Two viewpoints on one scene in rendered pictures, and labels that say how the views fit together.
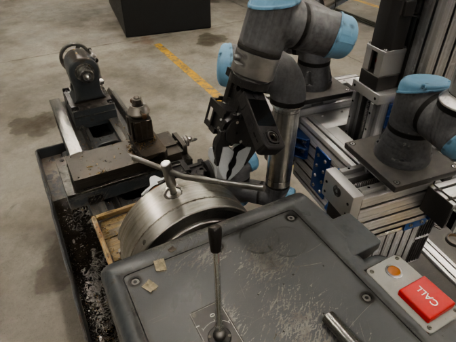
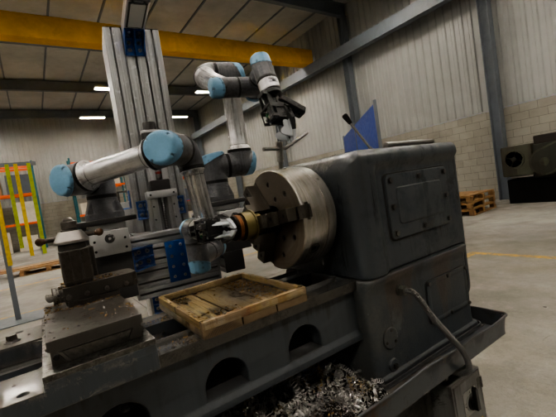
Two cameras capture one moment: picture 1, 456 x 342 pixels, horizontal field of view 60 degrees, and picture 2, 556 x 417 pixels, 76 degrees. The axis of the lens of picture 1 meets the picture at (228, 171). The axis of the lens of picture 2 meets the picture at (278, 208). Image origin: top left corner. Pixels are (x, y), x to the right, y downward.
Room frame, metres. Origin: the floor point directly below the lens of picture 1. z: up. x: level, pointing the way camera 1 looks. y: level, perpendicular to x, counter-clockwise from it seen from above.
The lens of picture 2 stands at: (0.78, 1.24, 1.17)
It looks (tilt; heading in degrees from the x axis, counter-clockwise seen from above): 3 degrees down; 265
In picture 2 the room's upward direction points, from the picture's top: 9 degrees counter-clockwise
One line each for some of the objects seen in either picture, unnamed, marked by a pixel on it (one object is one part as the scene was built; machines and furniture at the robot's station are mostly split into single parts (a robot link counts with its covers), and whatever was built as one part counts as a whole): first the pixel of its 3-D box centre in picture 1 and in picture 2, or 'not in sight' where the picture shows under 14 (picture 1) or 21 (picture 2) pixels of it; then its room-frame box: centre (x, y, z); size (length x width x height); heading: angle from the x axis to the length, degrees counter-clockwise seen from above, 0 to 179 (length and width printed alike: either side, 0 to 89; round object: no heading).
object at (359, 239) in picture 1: (348, 238); not in sight; (0.51, -0.23, 1.24); 0.09 x 0.08 x 0.03; 28
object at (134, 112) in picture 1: (138, 108); (70, 237); (1.22, 0.31, 1.13); 0.08 x 0.08 x 0.03
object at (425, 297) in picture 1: (425, 299); not in sight; (0.37, -0.31, 1.26); 0.06 x 0.06 x 0.02; 28
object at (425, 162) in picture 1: (406, 139); (217, 190); (0.90, -0.49, 1.21); 0.15 x 0.15 x 0.10
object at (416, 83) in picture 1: (421, 102); (214, 166); (0.90, -0.49, 1.33); 0.13 x 0.12 x 0.14; 16
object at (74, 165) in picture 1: (129, 156); (85, 315); (1.19, 0.37, 0.95); 0.43 x 0.17 x 0.05; 118
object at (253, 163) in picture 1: (238, 163); (194, 229); (0.97, -0.03, 1.08); 0.11 x 0.08 x 0.09; 117
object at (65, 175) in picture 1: (123, 162); (66, 346); (1.23, 0.40, 0.90); 0.47 x 0.30 x 0.06; 118
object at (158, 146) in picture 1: (145, 145); (93, 289); (1.20, 0.30, 0.99); 0.20 x 0.10 x 0.05; 28
